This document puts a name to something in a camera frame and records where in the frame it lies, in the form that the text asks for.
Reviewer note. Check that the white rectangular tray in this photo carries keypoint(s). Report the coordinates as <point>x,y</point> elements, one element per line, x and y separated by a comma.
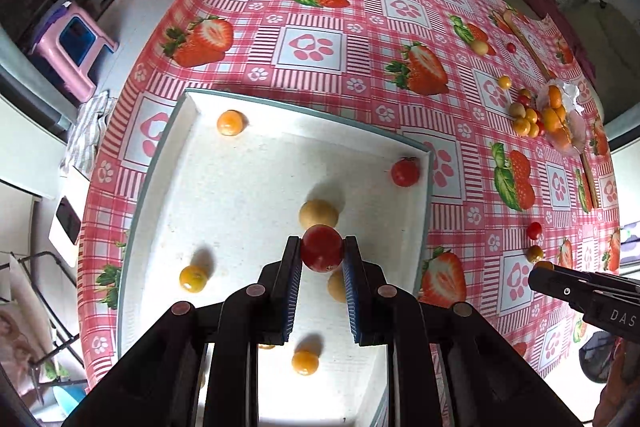
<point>230,203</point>

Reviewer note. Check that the yellow fruit far table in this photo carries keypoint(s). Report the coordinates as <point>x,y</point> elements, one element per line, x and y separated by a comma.
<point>479,47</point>

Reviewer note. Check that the pink plastic stool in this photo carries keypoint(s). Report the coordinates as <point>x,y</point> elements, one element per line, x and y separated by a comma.
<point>70,41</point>

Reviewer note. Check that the brown kiwi berry front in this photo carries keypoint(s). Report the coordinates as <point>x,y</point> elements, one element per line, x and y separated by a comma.
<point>336,286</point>

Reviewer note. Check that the olive yellow tomato cluster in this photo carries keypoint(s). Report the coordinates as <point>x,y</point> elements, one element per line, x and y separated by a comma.
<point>534,254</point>

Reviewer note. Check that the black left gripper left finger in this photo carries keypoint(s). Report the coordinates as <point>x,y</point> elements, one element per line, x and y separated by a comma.
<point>199,366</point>

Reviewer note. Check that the yellow cherry tomato in tray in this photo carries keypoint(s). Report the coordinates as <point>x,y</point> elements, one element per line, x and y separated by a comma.
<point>193,278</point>

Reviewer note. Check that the red cherry tomato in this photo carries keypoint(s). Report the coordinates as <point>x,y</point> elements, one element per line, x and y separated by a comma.
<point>406,172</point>
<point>322,248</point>
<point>534,231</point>

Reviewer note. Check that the clear plastic fruit bag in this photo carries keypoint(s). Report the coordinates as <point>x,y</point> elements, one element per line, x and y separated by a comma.
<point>562,117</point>

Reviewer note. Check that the yellow tomato in cluster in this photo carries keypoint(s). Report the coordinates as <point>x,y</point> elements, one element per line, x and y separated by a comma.
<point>544,265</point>

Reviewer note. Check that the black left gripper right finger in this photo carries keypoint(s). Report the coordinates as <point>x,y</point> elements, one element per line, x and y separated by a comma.
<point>444,366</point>

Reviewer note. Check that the brown longan in tray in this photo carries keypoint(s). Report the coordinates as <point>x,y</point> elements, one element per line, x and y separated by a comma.
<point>317,212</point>

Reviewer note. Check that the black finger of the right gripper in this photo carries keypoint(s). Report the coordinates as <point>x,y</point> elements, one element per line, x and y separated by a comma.
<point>607,301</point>

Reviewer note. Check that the pink strawberry tablecloth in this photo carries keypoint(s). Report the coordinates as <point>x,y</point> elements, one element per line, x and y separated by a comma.
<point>404,67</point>

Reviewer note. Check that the orange cherry tomato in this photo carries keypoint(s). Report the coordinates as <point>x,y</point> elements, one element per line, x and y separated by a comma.
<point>230,123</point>

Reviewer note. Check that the wooden stick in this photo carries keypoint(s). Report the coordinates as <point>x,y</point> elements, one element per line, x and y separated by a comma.
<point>590,180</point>

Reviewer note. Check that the red cherry tomato top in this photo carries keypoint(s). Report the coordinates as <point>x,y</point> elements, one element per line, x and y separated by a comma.
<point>534,231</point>

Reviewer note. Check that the yellow tomato near pile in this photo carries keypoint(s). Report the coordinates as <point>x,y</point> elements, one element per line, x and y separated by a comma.
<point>504,82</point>

